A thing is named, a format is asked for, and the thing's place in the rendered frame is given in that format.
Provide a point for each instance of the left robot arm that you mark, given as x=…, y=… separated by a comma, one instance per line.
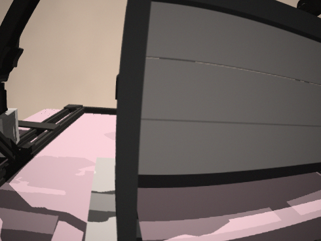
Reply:
x=11, y=29

